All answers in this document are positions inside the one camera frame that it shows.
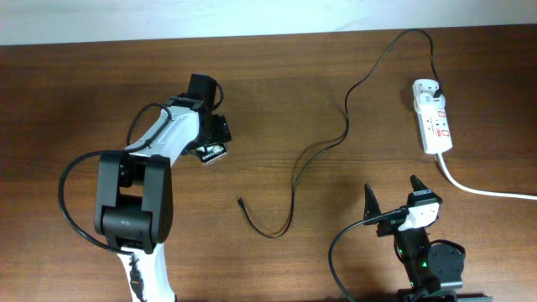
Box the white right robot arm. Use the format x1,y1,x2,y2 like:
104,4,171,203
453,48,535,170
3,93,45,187
363,175,466,301

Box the white power strip cord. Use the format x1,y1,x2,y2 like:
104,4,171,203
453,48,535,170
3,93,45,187
435,152,537,201

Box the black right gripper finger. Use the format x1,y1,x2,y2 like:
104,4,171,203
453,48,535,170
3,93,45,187
409,174,442,205
363,184,382,225

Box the black USB charging cable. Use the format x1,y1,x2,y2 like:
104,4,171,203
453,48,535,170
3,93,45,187
237,29,443,240

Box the white USB charger plug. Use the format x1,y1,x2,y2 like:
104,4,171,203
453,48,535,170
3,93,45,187
412,79,446,113

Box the white power strip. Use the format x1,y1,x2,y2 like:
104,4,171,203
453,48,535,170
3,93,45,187
414,94,453,154

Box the black Galaxy smartphone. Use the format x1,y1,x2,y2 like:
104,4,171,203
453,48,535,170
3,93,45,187
195,143,227,164

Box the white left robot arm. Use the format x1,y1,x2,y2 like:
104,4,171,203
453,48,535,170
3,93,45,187
94,74,231,301

